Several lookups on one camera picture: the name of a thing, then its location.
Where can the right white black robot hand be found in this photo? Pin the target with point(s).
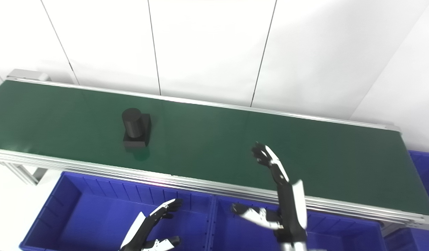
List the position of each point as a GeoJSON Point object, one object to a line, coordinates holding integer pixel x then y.
{"type": "Point", "coordinates": [287, 209]}

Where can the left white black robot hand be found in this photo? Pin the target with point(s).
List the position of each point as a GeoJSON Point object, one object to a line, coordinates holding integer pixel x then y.
{"type": "Point", "coordinates": [145, 230]}

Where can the black cylinder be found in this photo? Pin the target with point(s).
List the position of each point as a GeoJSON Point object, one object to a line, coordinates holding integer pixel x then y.
{"type": "Point", "coordinates": [134, 127]}

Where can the green conveyor belt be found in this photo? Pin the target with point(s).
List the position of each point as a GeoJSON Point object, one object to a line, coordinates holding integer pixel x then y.
{"type": "Point", "coordinates": [165, 176]}
{"type": "Point", "coordinates": [214, 139]}

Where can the blue plastic bin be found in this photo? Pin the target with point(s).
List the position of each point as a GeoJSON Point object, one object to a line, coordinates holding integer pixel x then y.
{"type": "Point", "coordinates": [89, 216]}
{"type": "Point", "coordinates": [340, 233]}
{"type": "Point", "coordinates": [425, 174]}

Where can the aluminium conveyor support leg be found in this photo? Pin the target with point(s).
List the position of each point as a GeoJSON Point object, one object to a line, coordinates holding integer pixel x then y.
{"type": "Point", "coordinates": [24, 172]}

